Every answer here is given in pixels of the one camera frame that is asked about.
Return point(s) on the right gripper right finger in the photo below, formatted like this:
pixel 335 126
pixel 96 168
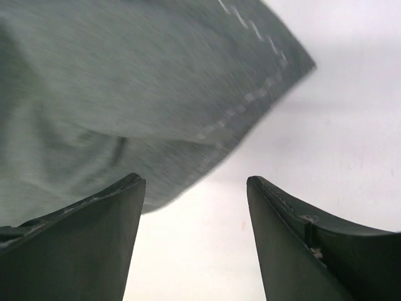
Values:
pixel 306 253

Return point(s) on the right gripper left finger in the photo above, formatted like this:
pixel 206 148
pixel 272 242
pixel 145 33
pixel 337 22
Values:
pixel 78 253

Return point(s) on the grey cloth napkin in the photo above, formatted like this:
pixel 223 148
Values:
pixel 94 90

